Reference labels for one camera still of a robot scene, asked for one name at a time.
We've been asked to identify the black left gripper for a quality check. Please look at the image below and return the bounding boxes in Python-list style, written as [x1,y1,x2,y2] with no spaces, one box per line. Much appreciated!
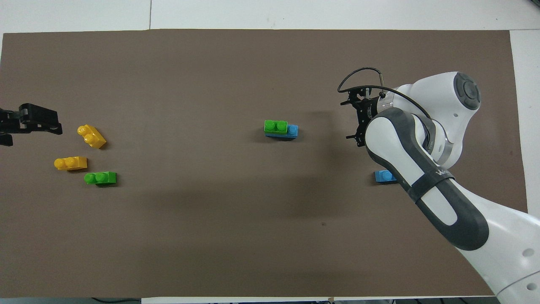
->
[0,103,63,146]

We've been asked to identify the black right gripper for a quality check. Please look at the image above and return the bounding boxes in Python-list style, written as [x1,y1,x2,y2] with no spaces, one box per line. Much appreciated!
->
[341,87,382,147]

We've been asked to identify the blue three-stud brick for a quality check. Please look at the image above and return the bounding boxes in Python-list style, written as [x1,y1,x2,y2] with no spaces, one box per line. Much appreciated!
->
[375,170,397,185]
[266,125,298,139]

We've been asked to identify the green two-stud brick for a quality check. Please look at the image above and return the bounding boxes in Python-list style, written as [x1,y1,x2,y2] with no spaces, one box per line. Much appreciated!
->
[84,171,117,185]
[264,120,288,135]

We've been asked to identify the yellow two-stud brick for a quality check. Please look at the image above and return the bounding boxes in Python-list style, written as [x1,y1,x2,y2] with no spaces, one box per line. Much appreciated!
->
[54,156,88,171]
[77,125,107,149]

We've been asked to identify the brown table mat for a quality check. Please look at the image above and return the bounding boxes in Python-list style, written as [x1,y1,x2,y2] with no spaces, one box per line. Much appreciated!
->
[0,29,529,298]

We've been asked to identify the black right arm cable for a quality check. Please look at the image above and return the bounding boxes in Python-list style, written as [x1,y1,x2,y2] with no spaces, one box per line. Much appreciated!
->
[337,67,433,119]

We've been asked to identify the black floor cable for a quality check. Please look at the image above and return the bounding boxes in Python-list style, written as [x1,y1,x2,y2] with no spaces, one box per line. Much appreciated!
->
[91,297,142,304]

